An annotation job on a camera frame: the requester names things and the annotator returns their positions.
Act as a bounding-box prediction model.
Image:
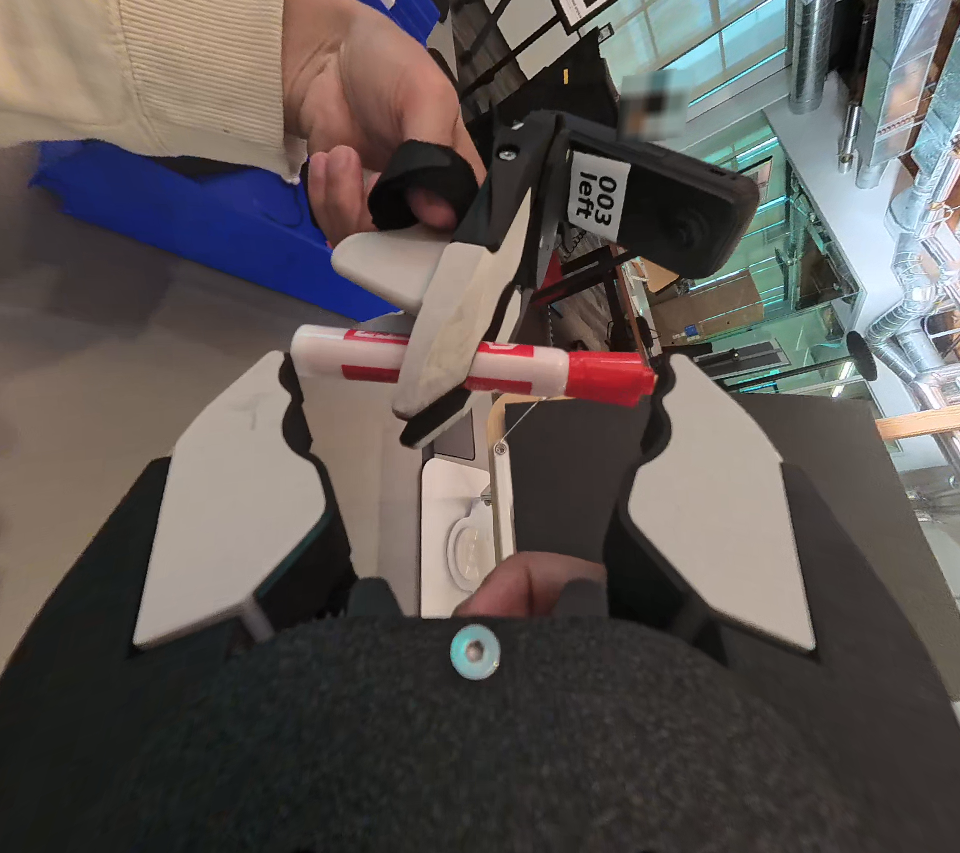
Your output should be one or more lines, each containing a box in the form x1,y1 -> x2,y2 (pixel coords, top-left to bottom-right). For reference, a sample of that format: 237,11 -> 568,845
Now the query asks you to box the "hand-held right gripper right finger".
603,352 -> 817,652

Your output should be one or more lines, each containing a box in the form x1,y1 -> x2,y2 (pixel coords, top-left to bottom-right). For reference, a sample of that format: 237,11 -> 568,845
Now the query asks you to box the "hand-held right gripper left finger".
133,352 -> 358,648

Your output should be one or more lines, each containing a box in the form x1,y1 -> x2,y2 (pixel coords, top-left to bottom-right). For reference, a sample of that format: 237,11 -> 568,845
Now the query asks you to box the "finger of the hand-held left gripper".
392,193 -> 538,451
489,283 -> 528,346

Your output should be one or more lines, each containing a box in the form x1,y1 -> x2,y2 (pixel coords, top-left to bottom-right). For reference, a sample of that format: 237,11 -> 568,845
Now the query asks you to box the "red and white marker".
291,324 -> 660,408

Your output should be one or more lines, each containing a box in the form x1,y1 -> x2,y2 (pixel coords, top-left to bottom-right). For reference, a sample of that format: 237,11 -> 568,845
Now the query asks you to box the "grey desk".
0,140 -> 425,644

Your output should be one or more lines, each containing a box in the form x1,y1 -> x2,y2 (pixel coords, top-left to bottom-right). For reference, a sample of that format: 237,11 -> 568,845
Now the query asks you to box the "person's right hand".
452,551 -> 609,618

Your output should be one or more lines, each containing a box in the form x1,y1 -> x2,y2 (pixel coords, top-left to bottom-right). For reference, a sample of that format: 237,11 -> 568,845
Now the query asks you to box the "person's left hand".
281,0 -> 489,247

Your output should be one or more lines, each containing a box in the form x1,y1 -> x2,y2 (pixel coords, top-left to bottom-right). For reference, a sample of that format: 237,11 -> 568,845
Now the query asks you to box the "black mat on table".
429,410 -> 479,462

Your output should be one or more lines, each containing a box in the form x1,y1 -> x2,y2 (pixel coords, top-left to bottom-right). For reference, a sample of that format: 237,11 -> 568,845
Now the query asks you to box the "black board with wooden rim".
486,391 -> 927,569

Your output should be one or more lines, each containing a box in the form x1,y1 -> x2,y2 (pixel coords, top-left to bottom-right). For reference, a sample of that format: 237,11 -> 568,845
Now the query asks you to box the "white bar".
489,442 -> 520,563

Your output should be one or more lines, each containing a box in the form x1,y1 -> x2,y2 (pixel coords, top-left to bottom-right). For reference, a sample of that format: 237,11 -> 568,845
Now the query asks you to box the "silver duct with vents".
787,0 -> 861,113

